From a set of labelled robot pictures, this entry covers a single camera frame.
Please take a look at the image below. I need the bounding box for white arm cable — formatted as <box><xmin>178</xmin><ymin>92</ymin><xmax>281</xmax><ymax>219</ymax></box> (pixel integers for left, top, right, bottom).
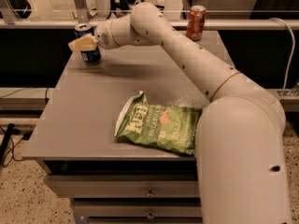
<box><xmin>268</xmin><ymin>17</ymin><xmax>296</xmax><ymax>102</ymax></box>

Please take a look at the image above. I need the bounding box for lower grey drawer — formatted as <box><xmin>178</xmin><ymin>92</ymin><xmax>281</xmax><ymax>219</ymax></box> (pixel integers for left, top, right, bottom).
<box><xmin>71</xmin><ymin>199</ymin><xmax>202</xmax><ymax>218</ymax></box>

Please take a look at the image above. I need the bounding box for green potato chips bag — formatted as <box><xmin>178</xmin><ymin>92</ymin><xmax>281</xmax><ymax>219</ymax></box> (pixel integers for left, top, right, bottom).
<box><xmin>115</xmin><ymin>91</ymin><xmax>202</xmax><ymax>156</ymax></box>

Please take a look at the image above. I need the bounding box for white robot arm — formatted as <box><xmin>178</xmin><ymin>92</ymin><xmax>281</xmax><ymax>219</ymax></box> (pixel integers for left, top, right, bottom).
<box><xmin>69</xmin><ymin>2</ymin><xmax>292</xmax><ymax>224</ymax></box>

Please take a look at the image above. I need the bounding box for grey drawer cabinet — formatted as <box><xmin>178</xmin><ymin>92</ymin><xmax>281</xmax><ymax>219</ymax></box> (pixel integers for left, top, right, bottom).
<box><xmin>22</xmin><ymin>46</ymin><xmax>208</xmax><ymax>224</ymax></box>

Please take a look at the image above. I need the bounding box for blue pepsi can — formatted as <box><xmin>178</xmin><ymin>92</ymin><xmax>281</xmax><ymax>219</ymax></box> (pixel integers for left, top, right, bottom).
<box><xmin>75</xmin><ymin>23</ymin><xmax>101</xmax><ymax>63</ymax></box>

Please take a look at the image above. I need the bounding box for black floor cable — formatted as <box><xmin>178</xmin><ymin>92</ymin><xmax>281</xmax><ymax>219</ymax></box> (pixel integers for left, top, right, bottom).
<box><xmin>0</xmin><ymin>123</ymin><xmax>32</xmax><ymax>169</ymax></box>

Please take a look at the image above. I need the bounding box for orange soda can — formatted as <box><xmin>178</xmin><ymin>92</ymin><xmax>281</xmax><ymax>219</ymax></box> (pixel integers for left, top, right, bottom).
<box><xmin>186</xmin><ymin>5</ymin><xmax>206</xmax><ymax>41</ymax></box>

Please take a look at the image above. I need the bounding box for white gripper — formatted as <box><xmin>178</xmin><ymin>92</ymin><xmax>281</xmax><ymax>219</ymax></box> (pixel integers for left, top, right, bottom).
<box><xmin>68</xmin><ymin>22</ymin><xmax>113</xmax><ymax>51</ymax></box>

